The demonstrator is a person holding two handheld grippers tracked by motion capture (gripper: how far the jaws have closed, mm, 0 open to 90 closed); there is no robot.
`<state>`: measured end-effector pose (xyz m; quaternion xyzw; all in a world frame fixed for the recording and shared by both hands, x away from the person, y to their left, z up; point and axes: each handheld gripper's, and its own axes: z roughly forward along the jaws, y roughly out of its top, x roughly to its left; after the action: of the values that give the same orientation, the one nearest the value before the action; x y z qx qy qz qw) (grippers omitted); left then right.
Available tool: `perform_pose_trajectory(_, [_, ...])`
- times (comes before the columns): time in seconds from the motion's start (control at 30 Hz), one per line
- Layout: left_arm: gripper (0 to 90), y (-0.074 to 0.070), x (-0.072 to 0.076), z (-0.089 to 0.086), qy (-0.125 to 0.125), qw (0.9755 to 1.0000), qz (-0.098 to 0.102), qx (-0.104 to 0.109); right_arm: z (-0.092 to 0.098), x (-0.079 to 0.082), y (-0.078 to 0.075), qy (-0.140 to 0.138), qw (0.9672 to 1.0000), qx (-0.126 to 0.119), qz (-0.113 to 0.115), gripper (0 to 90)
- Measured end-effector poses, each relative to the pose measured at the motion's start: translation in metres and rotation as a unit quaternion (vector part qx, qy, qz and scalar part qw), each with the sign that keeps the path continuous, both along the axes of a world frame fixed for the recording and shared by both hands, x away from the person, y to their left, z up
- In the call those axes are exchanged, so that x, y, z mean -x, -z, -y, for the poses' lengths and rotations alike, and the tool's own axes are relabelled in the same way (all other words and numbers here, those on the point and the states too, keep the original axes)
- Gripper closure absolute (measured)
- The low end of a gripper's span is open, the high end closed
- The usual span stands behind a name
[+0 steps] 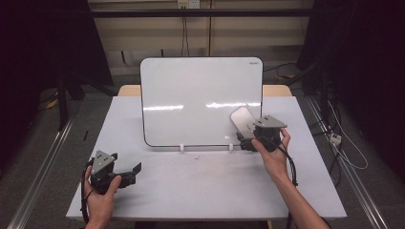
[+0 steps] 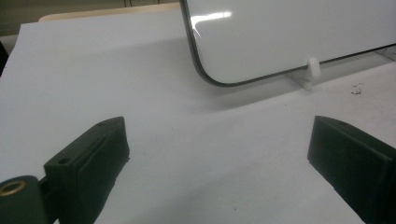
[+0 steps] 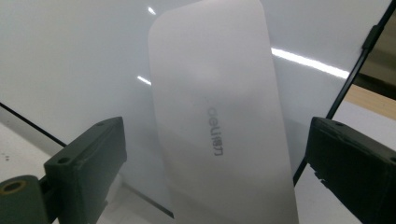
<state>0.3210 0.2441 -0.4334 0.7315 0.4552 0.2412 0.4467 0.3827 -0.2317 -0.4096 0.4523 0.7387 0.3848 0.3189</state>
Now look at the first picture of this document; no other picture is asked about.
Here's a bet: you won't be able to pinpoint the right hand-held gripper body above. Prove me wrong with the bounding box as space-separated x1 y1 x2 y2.
239 114 288 153

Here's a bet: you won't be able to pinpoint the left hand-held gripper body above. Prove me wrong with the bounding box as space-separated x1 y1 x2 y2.
90 150 138 195

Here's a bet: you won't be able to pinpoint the white whiteboard eraser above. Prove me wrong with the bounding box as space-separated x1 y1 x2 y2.
230 106 258 140

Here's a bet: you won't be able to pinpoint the person's right hand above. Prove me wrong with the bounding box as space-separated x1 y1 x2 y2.
251 128 291 185

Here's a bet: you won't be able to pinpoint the person's left hand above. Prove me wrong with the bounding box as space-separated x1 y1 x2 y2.
83 174 122 222

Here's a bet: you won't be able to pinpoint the black metal stand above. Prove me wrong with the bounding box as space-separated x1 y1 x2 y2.
56 72 87 132

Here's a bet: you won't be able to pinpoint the yellowish vertical pipe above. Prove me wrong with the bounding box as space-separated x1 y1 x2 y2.
207 0 213 57

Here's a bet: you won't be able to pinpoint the dark curtain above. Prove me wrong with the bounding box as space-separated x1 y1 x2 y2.
0 0 115 175
296 0 405 184

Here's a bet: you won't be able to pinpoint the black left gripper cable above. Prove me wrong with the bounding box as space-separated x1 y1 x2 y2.
80 157 96 225

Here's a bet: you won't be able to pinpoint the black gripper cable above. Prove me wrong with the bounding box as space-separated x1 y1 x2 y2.
80 157 96 225
270 139 299 187

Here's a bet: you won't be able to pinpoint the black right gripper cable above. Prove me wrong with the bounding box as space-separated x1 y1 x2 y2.
270 139 299 187

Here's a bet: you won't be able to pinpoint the black floor cable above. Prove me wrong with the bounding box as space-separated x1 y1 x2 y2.
263 62 299 73

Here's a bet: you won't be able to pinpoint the aluminium floor rail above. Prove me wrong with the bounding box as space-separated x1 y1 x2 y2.
306 95 390 229
6 116 76 229

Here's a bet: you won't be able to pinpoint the white whiteboard with black frame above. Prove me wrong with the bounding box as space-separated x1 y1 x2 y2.
139 56 264 148

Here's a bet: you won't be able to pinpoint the white cable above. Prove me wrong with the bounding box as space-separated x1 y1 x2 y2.
327 100 369 171

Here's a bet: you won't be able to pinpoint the black hanging cables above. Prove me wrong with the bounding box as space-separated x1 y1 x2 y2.
181 15 189 57

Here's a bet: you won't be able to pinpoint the white wall socket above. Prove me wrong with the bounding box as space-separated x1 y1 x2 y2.
177 0 201 10

